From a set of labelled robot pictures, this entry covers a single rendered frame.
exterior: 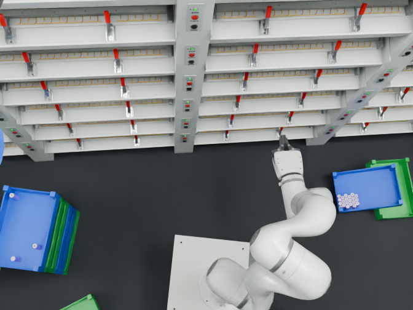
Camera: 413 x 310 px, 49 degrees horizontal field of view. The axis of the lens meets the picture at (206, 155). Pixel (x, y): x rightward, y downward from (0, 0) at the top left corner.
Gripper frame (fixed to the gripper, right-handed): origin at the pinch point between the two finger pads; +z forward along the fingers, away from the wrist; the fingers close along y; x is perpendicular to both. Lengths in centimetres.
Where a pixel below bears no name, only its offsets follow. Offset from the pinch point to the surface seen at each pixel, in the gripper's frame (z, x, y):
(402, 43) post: 8, 42, 30
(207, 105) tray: 22.5, -6.8, -26.2
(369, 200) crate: -3, -60, 56
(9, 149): 30, -45, -117
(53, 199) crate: -6, -26, -90
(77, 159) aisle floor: 30, -59, -89
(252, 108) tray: 20.6, -7.9, -7.8
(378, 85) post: 14.6, 12.4, 36.6
